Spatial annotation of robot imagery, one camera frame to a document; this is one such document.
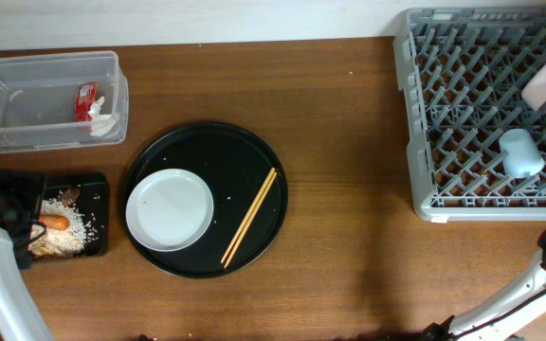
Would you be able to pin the white plate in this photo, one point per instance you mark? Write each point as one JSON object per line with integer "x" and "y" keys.
{"x": 169, "y": 210}

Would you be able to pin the black rectangular tray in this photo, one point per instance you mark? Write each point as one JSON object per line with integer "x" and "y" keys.
{"x": 94, "y": 198}

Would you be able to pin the red snack wrapper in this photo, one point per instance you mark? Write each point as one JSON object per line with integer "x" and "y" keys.
{"x": 86, "y": 97}

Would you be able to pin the light blue cup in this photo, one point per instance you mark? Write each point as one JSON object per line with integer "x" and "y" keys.
{"x": 523, "y": 158}

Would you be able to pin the pile of rice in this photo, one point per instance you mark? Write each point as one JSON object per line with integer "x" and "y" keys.
{"x": 76, "y": 239}

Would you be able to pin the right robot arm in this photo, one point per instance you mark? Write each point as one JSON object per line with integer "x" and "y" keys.
{"x": 519, "y": 302}

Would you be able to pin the grey dishwasher rack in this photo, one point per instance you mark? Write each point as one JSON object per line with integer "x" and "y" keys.
{"x": 462, "y": 72}

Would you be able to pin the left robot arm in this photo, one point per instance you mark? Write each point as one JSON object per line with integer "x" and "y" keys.
{"x": 20, "y": 318}

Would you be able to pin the brown food scrap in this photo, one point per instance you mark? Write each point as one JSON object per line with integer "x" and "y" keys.
{"x": 70, "y": 196}

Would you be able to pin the white tissue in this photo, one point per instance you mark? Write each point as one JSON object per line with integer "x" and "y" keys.
{"x": 102, "y": 125}

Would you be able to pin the white bowl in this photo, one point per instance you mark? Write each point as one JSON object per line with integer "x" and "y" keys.
{"x": 534, "y": 93}

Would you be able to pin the clear plastic bin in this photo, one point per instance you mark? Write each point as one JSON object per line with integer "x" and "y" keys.
{"x": 37, "y": 100}

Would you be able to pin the round black tray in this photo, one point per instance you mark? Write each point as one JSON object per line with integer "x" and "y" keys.
{"x": 234, "y": 163}

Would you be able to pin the orange carrot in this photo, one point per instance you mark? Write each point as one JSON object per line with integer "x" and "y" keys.
{"x": 55, "y": 222}

